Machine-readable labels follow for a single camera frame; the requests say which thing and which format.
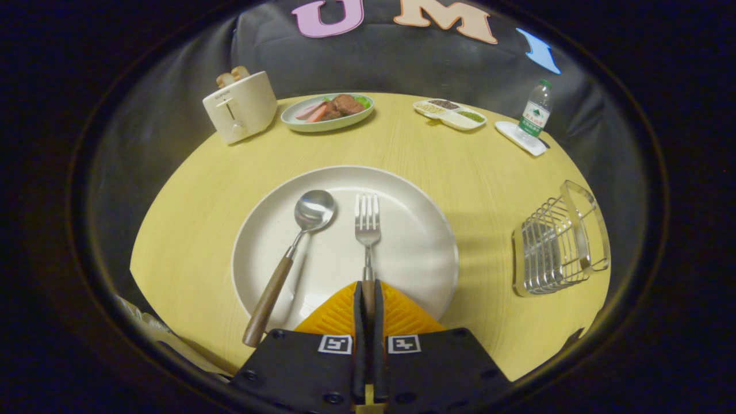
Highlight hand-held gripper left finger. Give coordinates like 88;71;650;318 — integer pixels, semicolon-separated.
230;281;369;414

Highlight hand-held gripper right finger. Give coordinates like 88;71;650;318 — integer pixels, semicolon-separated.
373;279;512;414

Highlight metal fork with wooden handle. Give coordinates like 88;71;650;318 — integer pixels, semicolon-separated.
355;193;381;323

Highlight large white round plate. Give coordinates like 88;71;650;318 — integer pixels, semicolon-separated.
231;166;459;334

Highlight pale beige cloth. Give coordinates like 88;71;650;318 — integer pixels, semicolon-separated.
115;295;233;381

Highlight pale green oval plate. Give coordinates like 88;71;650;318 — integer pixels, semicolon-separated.
280;93;375;133

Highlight pink ham slices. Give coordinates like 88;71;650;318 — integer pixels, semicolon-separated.
295;102;329;124

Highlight white divided condiment dish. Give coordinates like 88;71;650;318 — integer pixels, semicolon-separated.
413;99;488;132

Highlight brown meat piece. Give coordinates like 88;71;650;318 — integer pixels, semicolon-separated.
321;94;365;121

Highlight small white rectangular tray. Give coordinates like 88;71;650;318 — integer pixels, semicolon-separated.
495;120;548;157

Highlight cream toaster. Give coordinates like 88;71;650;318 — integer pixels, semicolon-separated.
202;71;278;145

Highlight clear plastic water bottle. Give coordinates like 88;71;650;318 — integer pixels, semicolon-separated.
515;79;553;145

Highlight metal spoon with wooden handle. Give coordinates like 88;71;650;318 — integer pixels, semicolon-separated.
242;190;337;348

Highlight metal wire rack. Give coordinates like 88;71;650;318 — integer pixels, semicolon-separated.
512;180;611;297

